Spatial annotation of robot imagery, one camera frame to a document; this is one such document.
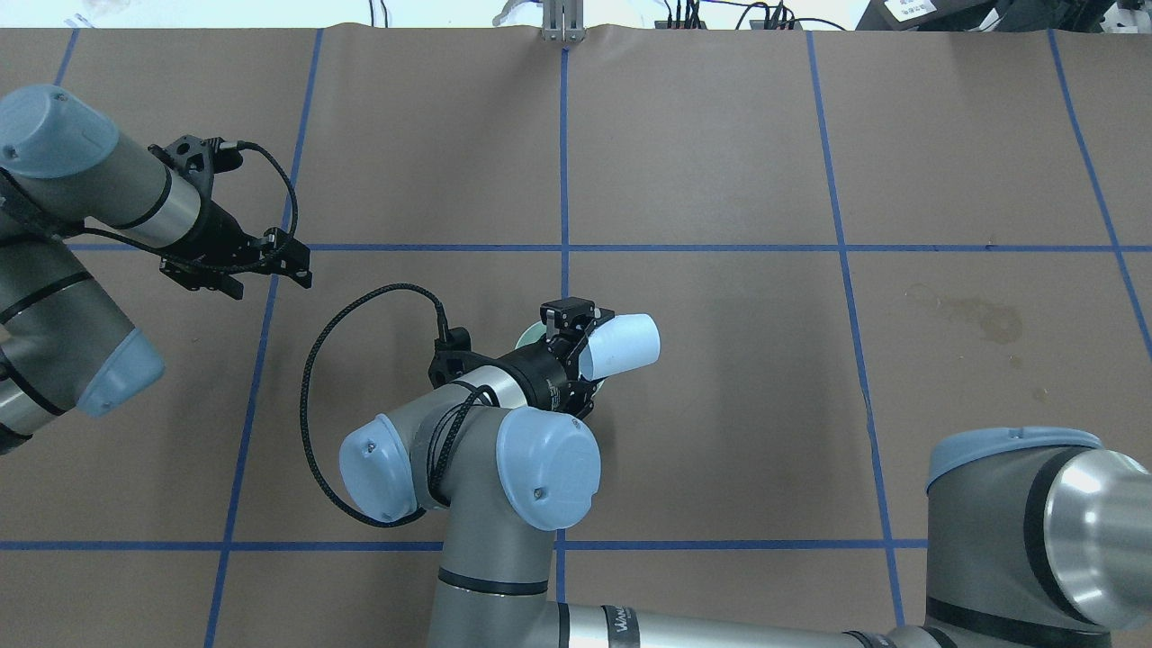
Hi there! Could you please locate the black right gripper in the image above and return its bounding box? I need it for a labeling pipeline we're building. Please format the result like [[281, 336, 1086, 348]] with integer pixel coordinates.
[[508, 297, 616, 419]]

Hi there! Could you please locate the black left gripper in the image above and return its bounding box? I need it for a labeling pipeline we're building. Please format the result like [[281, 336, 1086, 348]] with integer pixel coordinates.
[[160, 201, 313, 300]]

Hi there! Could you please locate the light blue plastic cup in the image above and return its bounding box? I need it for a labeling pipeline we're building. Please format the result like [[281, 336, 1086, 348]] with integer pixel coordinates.
[[579, 312, 662, 382]]

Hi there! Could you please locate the mint green bowl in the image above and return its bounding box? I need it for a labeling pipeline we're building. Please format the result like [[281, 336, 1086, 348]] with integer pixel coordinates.
[[514, 321, 547, 349]]

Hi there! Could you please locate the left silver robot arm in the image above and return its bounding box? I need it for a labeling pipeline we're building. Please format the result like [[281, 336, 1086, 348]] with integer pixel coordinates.
[[1, 85, 312, 453]]

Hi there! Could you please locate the brown paper table cover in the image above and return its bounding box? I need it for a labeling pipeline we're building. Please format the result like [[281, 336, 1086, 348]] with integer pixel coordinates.
[[1, 25, 1149, 647]]

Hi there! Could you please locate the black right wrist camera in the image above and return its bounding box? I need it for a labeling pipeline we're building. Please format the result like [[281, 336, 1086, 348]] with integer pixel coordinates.
[[427, 327, 472, 387]]

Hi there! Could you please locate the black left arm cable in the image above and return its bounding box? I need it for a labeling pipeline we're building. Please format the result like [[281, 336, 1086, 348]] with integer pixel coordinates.
[[157, 140, 300, 276]]

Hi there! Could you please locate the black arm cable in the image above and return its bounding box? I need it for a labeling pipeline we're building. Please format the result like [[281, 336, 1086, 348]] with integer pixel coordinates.
[[157, 140, 300, 276], [300, 282, 491, 528]]

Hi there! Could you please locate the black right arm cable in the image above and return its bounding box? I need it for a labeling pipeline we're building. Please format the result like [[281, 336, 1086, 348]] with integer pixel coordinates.
[[300, 282, 491, 528]]

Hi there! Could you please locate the aluminium frame post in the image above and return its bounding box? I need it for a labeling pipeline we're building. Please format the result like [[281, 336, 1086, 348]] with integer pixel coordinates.
[[540, 0, 588, 45]]

